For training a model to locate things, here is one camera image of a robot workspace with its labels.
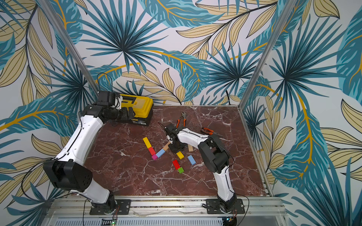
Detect silver left corner post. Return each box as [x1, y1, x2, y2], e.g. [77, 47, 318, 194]
[38, 1, 99, 98]

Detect yellow long block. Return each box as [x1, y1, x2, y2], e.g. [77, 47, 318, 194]
[176, 151, 184, 160]

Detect silver aluminium corner post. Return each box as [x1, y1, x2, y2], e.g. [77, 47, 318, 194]
[238, 1, 297, 111]

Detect yellow black toolbox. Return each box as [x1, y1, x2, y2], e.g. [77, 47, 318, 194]
[117, 94, 154, 126]

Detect yellow short block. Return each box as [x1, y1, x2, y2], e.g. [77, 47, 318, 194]
[143, 137, 152, 149]

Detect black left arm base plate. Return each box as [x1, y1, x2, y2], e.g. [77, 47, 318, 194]
[90, 199, 131, 216]

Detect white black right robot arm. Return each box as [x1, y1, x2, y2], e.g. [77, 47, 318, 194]
[163, 123, 237, 213]

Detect aluminium front rail frame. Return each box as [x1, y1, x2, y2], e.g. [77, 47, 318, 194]
[42, 196, 292, 226]

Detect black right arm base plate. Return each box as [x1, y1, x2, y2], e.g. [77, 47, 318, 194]
[202, 199, 246, 214]

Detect orange groove joint pliers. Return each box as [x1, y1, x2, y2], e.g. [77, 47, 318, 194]
[176, 112, 187, 128]

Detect light blue block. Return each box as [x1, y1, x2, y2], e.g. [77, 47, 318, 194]
[156, 149, 165, 158]
[188, 155, 196, 165]

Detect green small cube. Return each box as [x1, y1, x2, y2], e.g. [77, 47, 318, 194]
[178, 167, 184, 174]

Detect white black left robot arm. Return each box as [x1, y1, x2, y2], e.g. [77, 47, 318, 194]
[43, 91, 127, 215]

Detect orange needle nose pliers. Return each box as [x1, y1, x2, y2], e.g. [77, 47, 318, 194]
[200, 127, 222, 137]

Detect red block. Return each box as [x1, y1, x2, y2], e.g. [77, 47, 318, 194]
[148, 147, 156, 155]
[172, 160, 180, 170]

